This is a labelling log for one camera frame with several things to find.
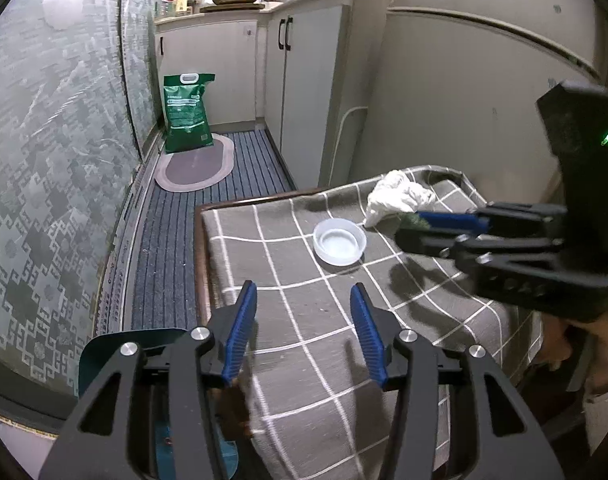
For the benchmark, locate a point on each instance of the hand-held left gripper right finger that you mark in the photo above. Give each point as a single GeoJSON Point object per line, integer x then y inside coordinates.
{"type": "Point", "coordinates": [369, 340]}

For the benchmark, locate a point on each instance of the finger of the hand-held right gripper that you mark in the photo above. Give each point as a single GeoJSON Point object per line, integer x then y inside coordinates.
{"type": "Point", "coordinates": [429, 242]}
{"type": "Point", "coordinates": [449, 221]}

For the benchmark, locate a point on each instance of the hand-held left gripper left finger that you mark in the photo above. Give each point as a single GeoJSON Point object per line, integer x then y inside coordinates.
{"type": "Point", "coordinates": [236, 340]}

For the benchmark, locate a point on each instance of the translucent white plastic bowl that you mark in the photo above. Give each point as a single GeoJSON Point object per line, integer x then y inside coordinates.
{"type": "Point", "coordinates": [339, 242]}

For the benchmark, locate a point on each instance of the teal plastic waste bin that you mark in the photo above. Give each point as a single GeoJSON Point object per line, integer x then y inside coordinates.
{"type": "Point", "coordinates": [103, 355]}

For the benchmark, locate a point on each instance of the person's right forearm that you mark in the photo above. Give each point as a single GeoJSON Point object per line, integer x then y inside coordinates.
{"type": "Point", "coordinates": [606, 410]}

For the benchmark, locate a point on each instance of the person's right hand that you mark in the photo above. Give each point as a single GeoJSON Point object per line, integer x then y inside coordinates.
{"type": "Point", "coordinates": [554, 345]}

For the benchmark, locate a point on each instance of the crumpled white cloth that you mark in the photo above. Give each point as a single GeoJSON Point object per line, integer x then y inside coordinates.
{"type": "Point", "coordinates": [396, 197]}

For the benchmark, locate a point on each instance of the grey checked tablecloth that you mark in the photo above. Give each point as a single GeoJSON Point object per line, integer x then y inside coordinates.
{"type": "Point", "coordinates": [294, 320]}

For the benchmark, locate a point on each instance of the striped dark floor rug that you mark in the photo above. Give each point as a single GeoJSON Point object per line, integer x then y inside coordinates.
{"type": "Point", "coordinates": [168, 260]}

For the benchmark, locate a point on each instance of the silver refrigerator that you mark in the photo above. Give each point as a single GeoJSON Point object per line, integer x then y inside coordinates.
{"type": "Point", "coordinates": [459, 110]}

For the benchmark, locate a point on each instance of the white pipe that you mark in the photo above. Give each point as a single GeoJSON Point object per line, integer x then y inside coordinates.
{"type": "Point", "coordinates": [345, 115]}

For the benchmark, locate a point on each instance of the oval purple floor mat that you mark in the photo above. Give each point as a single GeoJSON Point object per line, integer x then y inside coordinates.
{"type": "Point", "coordinates": [196, 165]}

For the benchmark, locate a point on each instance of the green rice bag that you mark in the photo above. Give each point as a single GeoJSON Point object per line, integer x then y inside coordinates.
{"type": "Point", "coordinates": [186, 115]}

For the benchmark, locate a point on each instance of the patterned frosted sliding door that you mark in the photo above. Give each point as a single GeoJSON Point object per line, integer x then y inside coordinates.
{"type": "Point", "coordinates": [48, 185]}
{"type": "Point", "coordinates": [141, 60]}

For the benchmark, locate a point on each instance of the white under-counter cabinet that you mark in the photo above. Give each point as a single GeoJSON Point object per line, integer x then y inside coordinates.
{"type": "Point", "coordinates": [208, 70]}

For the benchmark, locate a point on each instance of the flat stove under pan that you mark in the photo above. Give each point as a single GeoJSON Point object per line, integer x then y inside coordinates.
{"type": "Point", "coordinates": [231, 8]}

